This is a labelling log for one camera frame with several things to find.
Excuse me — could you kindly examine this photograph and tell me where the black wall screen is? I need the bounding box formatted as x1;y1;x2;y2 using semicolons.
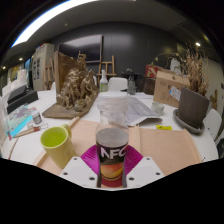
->
57;33;104;64

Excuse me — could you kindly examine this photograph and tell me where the dried brown plant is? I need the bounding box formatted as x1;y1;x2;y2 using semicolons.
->
151;44;210;98

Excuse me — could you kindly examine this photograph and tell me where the brown cardboard box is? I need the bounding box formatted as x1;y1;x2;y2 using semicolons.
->
152;70;191;109

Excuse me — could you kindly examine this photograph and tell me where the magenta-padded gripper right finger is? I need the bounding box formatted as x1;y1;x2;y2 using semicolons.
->
122;144;166;189

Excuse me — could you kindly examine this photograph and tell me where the brown upright panel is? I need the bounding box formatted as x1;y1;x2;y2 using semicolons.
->
53;50;80;95

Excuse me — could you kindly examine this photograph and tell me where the yellow-green mug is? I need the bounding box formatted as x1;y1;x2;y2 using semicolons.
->
39;123;77;170

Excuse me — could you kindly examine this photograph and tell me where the light wooden board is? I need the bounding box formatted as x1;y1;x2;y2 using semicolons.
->
32;116;203;177

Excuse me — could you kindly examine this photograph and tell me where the white spray bottle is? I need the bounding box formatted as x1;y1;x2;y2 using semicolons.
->
99;69;110;94

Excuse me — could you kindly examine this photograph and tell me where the black box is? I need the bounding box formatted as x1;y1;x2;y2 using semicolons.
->
6;83;40;115

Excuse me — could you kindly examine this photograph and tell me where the golden sculpture on wooden base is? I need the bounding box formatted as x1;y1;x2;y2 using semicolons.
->
41;53;100;120

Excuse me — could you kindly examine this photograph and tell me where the grey round pot saucer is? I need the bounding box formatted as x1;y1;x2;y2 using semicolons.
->
172;108;206;136

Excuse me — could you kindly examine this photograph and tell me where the small clear glass jar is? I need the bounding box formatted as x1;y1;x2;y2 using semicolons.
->
150;101;166;117

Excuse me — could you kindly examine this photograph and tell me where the red and white box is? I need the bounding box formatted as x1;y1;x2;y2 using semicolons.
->
144;63;161;79

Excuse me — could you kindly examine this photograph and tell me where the long ceiling light strip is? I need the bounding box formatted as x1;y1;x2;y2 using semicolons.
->
11;0;98;48

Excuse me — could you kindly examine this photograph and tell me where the clear juice bottle dark label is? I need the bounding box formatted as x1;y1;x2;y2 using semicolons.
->
95;91;130;190

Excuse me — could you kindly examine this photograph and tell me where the small jar with white lid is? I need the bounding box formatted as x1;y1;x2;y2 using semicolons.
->
31;110;44;126

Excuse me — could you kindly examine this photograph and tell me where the colourful booklet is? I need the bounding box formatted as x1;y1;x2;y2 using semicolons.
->
7;103;42;138

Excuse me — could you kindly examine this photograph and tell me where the yellow tag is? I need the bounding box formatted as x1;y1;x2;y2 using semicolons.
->
155;124;173;131

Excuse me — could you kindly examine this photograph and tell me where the wooden easel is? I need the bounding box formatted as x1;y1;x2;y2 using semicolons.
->
96;54;118;85

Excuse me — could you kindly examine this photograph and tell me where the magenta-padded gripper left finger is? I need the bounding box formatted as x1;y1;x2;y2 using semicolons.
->
59;144;102;189

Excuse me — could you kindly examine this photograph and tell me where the white cabinet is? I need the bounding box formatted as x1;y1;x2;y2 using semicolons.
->
31;42;56;92

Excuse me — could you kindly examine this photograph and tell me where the brush with wooden handle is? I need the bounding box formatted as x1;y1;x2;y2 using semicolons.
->
12;122;50;139

